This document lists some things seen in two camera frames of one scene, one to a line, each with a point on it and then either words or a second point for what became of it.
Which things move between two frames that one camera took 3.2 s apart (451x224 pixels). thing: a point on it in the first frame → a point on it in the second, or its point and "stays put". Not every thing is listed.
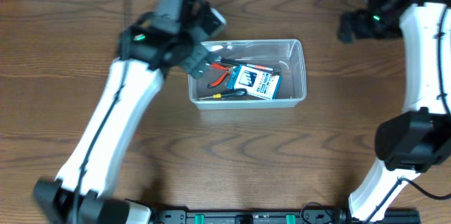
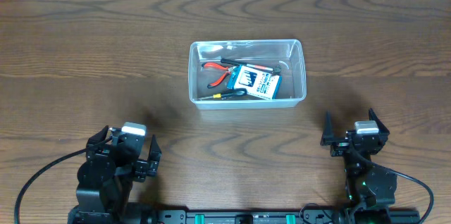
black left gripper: (196, 60) → (141, 167)
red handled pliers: (222, 77) stays put
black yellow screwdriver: (239, 92) stays put
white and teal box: (256, 82) stays put
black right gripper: (352, 27) → (347, 144)
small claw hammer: (274, 69) stays put
